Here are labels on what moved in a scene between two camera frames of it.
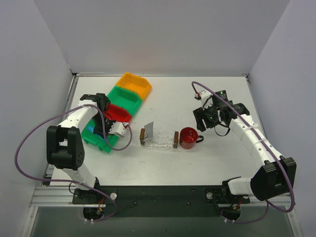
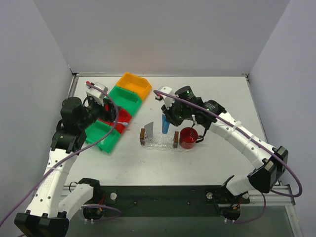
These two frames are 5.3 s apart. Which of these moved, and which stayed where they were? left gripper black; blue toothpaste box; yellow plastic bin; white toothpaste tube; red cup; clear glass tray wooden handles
Moved: left gripper black; blue toothpaste box
Stayed: white toothpaste tube; yellow plastic bin; red cup; clear glass tray wooden handles
